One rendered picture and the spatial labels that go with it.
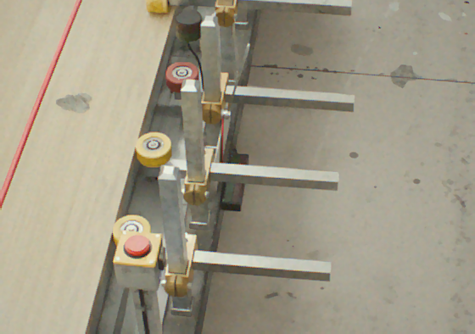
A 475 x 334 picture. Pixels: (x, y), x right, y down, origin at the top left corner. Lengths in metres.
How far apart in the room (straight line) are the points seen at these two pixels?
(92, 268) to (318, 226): 1.37
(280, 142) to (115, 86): 1.22
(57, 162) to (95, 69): 0.32
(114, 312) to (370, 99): 1.70
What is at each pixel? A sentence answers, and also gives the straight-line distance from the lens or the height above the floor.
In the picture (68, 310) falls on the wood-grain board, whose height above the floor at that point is 0.90.
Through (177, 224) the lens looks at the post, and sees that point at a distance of 2.00.
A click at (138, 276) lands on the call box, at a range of 1.69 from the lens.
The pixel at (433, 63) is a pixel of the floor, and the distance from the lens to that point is 3.95.
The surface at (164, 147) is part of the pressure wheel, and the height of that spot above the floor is 0.91.
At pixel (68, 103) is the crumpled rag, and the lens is 2.43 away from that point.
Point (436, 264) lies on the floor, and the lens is 3.26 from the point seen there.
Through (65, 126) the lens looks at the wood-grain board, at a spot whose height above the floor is 0.90.
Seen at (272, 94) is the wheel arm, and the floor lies 0.86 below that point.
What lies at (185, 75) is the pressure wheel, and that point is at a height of 0.90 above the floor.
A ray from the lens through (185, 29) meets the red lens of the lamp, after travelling 2.30.
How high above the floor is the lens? 2.51
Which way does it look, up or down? 45 degrees down
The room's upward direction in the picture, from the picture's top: 1 degrees counter-clockwise
